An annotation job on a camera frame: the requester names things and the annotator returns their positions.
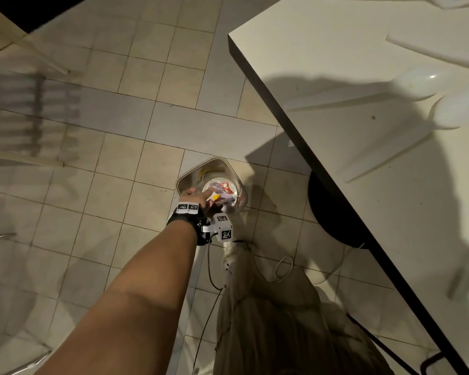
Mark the person's left hand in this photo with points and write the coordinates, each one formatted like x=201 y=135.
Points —
x=192 y=196

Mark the person's left fingers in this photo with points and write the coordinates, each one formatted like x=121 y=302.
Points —
x=208 y=195

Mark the person's left forearm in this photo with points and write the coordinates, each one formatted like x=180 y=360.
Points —
x=140 y=304

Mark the crumpled wrappers trash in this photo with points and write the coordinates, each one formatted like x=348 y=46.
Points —
x=223 y=190

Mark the steel trash bin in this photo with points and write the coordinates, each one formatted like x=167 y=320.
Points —
x=191 y=177

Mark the black round table base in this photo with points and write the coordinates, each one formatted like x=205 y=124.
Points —
x=332 y=214

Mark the beige trousers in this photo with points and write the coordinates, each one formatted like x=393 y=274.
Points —
x=273 y=320

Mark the white plastic spoon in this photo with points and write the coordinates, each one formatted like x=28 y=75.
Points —
x=418 y=82
x=455 y=109

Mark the white plastic knife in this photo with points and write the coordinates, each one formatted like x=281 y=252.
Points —
x=437 y=46

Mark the wrist camera with marker cube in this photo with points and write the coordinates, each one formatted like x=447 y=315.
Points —
x=223 y=228

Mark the chrome metal chair frame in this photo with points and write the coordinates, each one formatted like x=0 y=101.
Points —
x=27 y=359

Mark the black metal chair frame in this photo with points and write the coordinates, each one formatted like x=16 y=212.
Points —
x=398 y=347

